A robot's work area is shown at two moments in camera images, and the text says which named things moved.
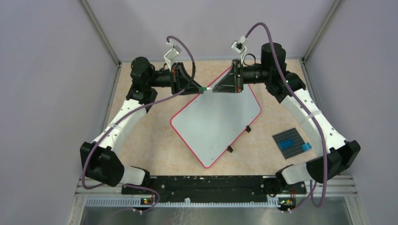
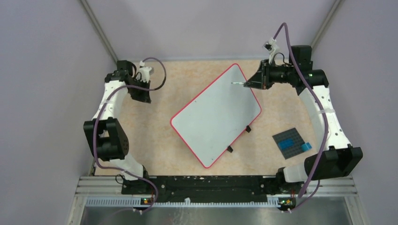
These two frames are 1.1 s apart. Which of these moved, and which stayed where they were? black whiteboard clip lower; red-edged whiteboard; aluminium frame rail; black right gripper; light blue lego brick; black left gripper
Moved: black left gripper; black right gripper
Stayed: red-edged whiteboard; aluminium frame rail; black whiteboard clip lower; light blue lego brick
